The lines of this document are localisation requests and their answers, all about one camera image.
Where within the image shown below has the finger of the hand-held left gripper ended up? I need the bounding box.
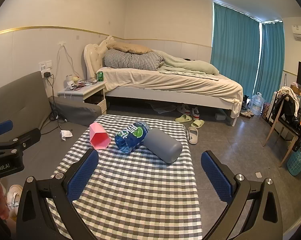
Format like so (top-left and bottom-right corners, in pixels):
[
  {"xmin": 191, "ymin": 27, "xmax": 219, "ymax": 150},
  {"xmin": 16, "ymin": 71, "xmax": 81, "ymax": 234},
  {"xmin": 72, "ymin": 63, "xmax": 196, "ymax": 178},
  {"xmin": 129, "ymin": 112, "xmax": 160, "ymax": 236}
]
[
  {"xmin": 0, "ymin": 120, "xmax": 13, "ymax": 137},
  {"xmin": 0, "ymin": 128, "xmax": 42, "ymax": 156}
]

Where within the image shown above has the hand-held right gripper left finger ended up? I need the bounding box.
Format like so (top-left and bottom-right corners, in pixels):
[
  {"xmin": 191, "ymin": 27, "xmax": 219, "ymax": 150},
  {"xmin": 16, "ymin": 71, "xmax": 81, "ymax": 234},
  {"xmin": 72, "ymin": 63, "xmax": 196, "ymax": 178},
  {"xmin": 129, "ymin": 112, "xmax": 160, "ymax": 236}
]
[{"xmin": 16, "ymin": 148, "xmax": 100, "ymax": 240}]

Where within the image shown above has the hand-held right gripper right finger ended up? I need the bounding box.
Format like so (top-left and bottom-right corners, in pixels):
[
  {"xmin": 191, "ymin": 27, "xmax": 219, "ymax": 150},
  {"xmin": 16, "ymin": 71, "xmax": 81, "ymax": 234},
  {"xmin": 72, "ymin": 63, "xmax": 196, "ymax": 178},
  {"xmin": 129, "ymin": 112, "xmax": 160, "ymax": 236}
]
[{"xmin": 200, "ymin": 150, "xmax": 291, "ymax": 240}]

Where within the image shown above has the pink hexagonal cup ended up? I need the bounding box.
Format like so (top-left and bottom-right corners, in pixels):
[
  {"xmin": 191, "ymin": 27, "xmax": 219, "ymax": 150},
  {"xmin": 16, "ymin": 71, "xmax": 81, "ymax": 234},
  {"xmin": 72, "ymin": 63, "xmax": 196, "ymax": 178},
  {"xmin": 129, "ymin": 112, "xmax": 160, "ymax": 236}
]
[{"xmin": 89, "ymin": 122, "xmax": 110, "ymax": 151}]

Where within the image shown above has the grey cup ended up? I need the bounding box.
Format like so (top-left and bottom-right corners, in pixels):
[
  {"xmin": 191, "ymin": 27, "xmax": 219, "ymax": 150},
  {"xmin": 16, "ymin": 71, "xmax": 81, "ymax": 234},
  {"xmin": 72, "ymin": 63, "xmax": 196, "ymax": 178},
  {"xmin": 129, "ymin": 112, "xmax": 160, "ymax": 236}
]
[{"xmin": 144, "ymin": 127, "xmax": 183, "ymax": 164}]

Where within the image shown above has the person's left hand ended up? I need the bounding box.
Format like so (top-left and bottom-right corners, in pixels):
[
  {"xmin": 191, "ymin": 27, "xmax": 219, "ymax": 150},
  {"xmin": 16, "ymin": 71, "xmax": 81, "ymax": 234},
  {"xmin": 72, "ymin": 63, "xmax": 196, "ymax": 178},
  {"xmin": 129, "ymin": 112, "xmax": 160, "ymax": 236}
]
[{"xmin": 0, "ymin": 180, "xmax": 10, "ymax": 222}]

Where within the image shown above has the grey sofa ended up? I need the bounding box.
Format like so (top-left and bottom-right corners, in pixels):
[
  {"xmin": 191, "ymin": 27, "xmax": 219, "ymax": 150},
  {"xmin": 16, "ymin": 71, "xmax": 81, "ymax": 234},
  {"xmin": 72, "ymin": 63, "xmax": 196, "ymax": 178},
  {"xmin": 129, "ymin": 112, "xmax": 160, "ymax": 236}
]
[{"xmin": 0, "ymin": 71, "xmax": 101, "ymax": 188}]

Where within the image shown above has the person's white shoe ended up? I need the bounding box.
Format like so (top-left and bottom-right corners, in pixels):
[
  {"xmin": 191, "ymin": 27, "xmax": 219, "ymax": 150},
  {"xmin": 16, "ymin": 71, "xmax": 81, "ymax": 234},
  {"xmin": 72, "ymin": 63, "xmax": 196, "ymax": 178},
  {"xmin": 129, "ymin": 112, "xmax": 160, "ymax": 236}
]
[{"xmin": 6, "ymin": 184, "xmax": 23, "ymax": 217}]

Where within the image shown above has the white slipper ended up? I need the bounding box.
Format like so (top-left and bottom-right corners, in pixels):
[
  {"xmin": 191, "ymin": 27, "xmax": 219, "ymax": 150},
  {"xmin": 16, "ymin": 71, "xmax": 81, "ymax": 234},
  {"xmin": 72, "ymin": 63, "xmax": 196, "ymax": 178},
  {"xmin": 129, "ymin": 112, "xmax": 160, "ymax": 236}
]
[{"xmin": 187, "ymin": 127, "xmax": 199, "ymax": 145}]

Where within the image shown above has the grey white checkered tablecloth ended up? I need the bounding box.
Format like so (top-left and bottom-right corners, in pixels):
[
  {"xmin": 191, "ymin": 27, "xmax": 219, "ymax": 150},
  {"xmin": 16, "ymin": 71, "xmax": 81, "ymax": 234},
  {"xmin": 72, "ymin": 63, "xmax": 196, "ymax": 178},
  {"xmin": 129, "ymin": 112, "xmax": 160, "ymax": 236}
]
[{"xmin": 46, "ymin": 114, "xmax": 203, "ymax": 240}]

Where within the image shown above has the blue plastic bottle green label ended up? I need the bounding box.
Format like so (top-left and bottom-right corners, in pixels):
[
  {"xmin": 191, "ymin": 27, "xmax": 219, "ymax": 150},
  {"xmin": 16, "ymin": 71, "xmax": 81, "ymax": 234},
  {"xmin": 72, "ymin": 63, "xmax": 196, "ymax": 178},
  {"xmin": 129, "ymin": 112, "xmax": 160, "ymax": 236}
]
[{"xmin": 115, "ymin": 121, "xmax": 151, "ymax": 154}]

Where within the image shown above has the white nightstand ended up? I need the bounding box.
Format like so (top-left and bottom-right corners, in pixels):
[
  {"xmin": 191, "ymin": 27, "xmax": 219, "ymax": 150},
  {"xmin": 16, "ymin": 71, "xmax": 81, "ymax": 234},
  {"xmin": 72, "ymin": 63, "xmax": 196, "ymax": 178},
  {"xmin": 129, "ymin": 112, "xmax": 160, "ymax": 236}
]
[{"xmin": 57, "ymin": 80, "xmax": 107, "ymax": 115}]

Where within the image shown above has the teal laundry basket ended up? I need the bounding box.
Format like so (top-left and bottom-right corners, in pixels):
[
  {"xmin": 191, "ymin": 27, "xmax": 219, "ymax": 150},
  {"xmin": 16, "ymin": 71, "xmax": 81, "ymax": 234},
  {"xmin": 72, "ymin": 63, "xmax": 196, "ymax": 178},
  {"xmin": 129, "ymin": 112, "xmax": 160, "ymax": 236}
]
[{"xmin": 287, "ymin": 146, "xmax": 301, "ymax": 176}]

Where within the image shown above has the large clear water jug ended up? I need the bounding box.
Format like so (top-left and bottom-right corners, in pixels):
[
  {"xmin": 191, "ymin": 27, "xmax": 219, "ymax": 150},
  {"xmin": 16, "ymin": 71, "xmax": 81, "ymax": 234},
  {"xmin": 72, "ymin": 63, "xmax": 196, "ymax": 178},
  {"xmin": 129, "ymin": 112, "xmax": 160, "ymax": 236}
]
[{"xmin": 250, "ymin": 92, "xmax": 264, "ymax": 116}]

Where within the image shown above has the patterned bag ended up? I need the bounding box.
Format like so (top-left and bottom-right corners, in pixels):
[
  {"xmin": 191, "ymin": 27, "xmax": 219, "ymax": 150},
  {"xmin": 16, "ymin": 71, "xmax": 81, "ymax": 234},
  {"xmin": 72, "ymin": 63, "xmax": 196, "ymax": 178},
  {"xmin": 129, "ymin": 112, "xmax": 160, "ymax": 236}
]
[{"xmin": 262, "ymin": 102, "xmax": 273, "ymax": 120}]

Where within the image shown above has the crumpled plastic sheet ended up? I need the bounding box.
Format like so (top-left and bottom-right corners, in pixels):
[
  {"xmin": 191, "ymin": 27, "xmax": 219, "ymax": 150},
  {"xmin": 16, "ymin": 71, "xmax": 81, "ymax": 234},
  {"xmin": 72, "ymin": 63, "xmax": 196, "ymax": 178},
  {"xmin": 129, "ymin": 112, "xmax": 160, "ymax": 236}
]
[{"xmin": 150, "ymin": 104, "xmax": 177, "ymax": 114}]

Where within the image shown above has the wooden chair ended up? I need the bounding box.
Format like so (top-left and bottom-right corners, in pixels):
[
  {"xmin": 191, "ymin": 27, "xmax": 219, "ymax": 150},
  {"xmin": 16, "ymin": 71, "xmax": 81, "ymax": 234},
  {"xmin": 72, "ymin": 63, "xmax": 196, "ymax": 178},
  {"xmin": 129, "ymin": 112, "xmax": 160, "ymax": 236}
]
[{"xmin": 262, "ymin": 97, "xmax": 301, "ymax": 168}]

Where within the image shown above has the bed with beige sheets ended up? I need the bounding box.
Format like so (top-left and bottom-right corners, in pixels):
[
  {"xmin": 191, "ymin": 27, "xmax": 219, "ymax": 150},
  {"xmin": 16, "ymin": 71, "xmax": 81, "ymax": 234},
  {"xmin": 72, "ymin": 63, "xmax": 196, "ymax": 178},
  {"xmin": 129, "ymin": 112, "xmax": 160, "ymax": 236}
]
[{"xmin": 84, "ymin": 36, "xmax": 244, "ymax": 127}]

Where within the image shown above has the black jacket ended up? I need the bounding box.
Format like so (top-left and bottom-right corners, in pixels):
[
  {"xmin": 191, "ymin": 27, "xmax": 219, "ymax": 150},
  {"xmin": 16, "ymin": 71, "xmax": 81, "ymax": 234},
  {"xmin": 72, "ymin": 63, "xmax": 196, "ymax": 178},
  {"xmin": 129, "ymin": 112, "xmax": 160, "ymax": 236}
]
[{"xmin": 270, "ymin": 94, "xmax": 301, "ymax": 152}]

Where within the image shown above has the beige bed sheet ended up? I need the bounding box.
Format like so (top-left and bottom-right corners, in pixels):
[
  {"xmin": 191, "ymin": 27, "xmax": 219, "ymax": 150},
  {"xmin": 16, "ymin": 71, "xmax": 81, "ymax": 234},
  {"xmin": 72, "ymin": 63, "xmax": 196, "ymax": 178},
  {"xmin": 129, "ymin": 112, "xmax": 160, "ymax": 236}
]
[{"xmin": 97, "ymin": 67, "xmax": 244, "ymax": 117}]

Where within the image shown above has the white garment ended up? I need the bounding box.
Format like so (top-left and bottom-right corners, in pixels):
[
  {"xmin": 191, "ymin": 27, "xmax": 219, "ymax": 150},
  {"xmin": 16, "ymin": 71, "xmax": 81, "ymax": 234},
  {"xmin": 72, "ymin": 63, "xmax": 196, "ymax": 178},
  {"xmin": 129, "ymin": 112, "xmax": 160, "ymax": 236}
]
[{"xmin": 277, "ymin": 87, "xmax": 298, "ymax": 103}]

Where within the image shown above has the pale green blanket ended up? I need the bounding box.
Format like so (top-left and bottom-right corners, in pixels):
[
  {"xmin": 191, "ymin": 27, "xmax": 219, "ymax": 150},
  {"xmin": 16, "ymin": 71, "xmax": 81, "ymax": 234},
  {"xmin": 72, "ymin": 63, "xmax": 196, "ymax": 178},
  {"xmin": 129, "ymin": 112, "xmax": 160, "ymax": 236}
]
[{"xmin": 150, "ymin": 50, "xmax": 219, "ymax": 77}]

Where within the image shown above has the wide teal curtain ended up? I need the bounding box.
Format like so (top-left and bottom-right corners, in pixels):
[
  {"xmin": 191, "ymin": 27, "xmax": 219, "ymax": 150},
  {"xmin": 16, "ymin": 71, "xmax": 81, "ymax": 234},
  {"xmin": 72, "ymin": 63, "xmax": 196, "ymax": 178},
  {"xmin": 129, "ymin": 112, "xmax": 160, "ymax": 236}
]
[{"xmin": 210, "ymin": 1, "xmax": 262, "ymax": 107}]

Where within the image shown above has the checkered folded quilt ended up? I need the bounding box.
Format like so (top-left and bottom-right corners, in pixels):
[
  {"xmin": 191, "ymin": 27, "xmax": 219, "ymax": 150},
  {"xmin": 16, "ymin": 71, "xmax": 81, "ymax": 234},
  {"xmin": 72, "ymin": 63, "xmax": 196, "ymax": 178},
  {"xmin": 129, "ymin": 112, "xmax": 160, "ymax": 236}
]
[{"xmin": 104, "ymin": 49, "xmax": 166, "ymax": 71}]

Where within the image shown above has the narrow teal curtain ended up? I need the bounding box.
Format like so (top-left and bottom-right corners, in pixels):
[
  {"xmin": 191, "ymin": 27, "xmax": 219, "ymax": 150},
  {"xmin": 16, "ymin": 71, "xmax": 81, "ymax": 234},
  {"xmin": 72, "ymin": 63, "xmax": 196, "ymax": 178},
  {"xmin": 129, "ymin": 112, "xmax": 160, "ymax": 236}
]
[{"xmin": 254, "ymin": 21, "xmax": 285, "ymax": 102}]

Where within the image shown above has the beige pillow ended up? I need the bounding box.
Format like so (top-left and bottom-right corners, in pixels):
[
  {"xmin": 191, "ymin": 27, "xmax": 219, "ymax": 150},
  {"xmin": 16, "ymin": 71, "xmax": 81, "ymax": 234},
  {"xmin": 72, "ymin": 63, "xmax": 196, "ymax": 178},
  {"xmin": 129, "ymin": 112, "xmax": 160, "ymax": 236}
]
[{"xmin": 110, "ymin": 42, "xmax": 151, "ymax": 55}]

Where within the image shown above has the black charger cable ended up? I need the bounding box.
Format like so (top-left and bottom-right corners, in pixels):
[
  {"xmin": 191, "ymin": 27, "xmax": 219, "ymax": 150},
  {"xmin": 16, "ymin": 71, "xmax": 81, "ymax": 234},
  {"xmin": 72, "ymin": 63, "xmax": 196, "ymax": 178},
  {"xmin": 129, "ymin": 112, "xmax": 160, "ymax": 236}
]
[{"xmin": 41, "ymin": 74, "xmax": 67, "ymax": 135}]

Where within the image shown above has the white cable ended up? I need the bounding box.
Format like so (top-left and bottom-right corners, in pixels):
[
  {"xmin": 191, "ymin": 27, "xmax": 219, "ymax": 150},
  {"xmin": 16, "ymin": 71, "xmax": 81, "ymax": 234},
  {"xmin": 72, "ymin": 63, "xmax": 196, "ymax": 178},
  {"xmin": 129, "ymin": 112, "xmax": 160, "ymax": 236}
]
[{"xmin": 56, "ymin": 44, "xmax": 80, "ymax": 98}]

